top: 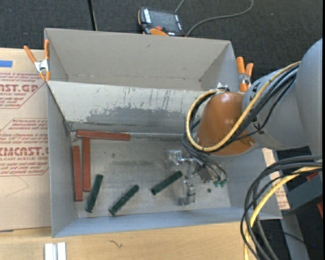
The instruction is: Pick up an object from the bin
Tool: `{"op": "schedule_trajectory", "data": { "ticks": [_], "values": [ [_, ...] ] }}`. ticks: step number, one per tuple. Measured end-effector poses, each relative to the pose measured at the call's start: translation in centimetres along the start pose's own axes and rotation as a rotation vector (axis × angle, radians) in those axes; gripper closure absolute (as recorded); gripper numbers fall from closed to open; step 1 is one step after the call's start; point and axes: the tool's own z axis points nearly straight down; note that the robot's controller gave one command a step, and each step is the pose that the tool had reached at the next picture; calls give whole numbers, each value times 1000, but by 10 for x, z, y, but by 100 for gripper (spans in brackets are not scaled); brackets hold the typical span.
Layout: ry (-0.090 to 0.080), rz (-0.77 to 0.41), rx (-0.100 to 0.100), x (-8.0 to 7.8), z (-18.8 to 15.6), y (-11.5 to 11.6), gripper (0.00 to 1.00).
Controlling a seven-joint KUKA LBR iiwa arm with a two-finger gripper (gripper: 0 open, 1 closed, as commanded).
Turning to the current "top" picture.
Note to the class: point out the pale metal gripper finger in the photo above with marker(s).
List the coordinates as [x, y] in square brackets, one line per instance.
[189, 192]
[175, 156]

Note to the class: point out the dark green flat block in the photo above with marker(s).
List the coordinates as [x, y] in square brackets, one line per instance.
[166, 182]
[94, 193]
[124, 200]

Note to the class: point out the grey metal bin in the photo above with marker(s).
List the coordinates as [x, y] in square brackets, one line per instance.
[140, 156]

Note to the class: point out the red-brown flat block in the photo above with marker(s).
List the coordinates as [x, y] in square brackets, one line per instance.
[86, 164]
[77, 173]
[103, 135]

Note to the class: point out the brown cardboard board red print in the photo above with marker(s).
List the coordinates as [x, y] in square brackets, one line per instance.
[21, 145]

